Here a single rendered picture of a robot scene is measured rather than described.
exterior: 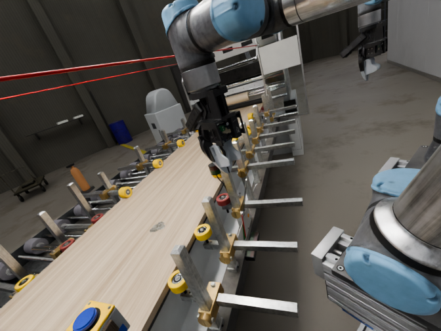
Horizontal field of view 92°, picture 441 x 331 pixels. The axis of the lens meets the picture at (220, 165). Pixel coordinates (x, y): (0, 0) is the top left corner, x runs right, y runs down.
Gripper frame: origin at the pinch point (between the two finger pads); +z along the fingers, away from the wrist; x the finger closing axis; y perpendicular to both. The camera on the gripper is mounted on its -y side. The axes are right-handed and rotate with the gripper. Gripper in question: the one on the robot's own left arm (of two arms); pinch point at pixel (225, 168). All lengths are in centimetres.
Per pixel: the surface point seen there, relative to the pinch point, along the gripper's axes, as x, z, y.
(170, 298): -26, 54, -30
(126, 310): -40, 41, -28
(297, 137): 228, 102, -146
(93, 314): -38.2, 8.5, 3.3
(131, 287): -36, 41, -36
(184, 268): -19.0, 27.0, -10.1
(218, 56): 201, -37, -238
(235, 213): 20, 46, -37
